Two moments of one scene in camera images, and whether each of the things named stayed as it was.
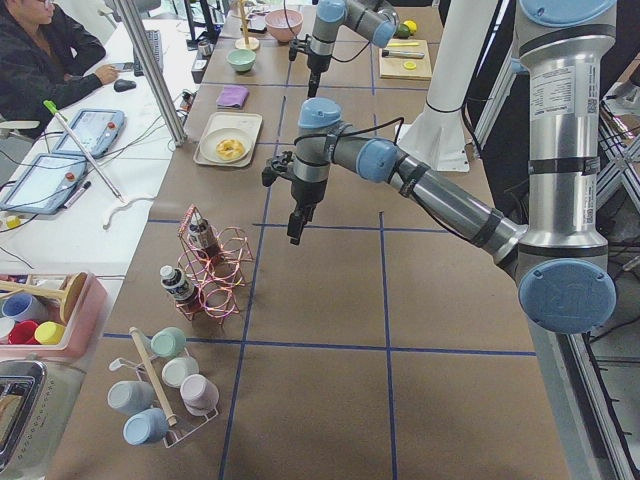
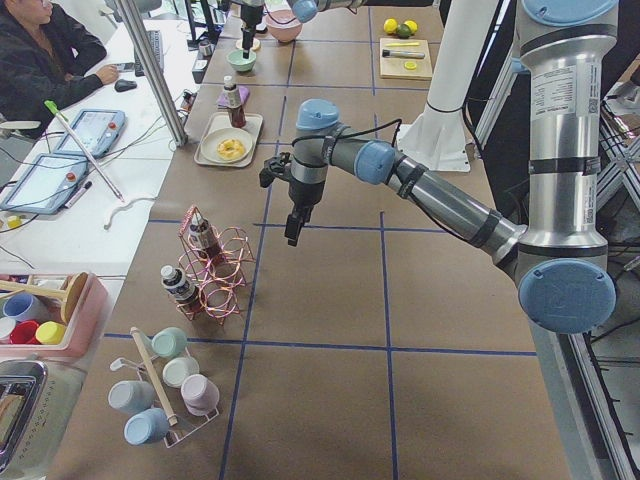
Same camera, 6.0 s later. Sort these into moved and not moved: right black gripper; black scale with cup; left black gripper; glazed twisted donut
Moved: right black gripper
Not moved: left black gripper; glazed twisted donut; black scale with cup
